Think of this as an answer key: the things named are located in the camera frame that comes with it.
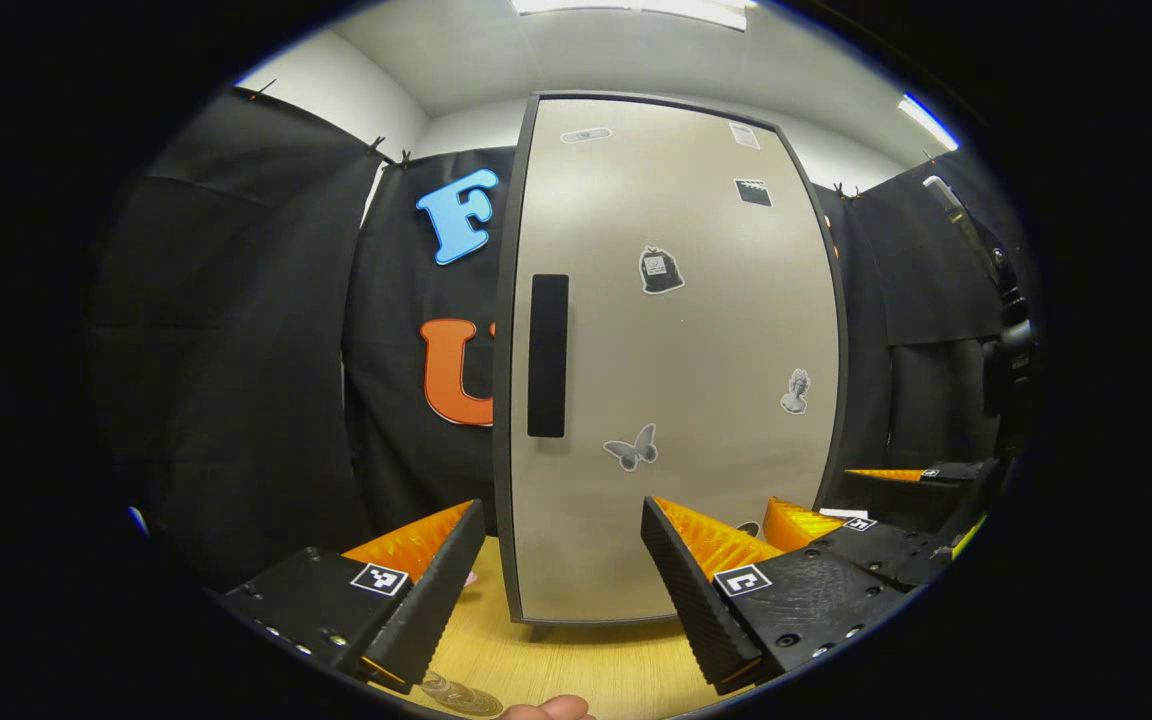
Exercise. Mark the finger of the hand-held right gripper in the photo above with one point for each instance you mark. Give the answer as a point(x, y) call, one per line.
point(956, 478)
point(896, 555)

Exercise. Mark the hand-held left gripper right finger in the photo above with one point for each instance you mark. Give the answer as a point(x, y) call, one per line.
point(696, 610)

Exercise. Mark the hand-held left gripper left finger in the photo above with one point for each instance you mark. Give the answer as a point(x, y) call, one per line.
point(436, 610)

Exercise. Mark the dark grey cabinet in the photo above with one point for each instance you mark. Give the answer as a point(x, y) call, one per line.
point(503, 400)

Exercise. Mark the black stand with pole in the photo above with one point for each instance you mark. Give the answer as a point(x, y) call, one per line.
point(1016, 370)

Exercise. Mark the black backdrop cloth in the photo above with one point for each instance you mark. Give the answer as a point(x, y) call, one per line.
point(236, 350)

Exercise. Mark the small ceiling light panel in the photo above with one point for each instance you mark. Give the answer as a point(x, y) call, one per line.
point(928, 122)

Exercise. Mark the long ceiling light panel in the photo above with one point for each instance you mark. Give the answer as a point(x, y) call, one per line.
point(636, 10)

